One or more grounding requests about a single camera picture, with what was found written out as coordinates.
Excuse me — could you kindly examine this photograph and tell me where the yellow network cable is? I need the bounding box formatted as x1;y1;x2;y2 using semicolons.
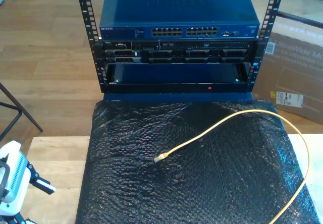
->
153;109;310;224

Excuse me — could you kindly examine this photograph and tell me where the black bubble-wrap mat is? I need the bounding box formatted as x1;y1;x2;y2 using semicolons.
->
75;100;321;224

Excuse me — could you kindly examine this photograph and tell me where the black rack shelf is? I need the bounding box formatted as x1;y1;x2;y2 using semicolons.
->
100;62;254;94

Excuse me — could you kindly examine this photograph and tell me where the black rack server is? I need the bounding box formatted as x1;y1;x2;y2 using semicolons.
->
100;39;258;65

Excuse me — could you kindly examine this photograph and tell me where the brown cardboard monitor box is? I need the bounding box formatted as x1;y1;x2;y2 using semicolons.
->
253;16;323;125

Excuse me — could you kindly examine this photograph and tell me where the black metal stool frame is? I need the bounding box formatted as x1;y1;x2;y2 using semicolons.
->
0;82;44;144

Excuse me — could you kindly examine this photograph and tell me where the black perforated rack post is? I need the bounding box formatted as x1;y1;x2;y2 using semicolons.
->
248;0;287;86
74;0;106;93

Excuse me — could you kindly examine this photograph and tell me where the blue rack base plate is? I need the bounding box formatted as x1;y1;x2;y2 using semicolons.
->
102;92;254;103

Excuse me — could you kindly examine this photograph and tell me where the blue network switch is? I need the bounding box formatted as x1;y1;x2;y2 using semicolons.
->
99;0;260;42

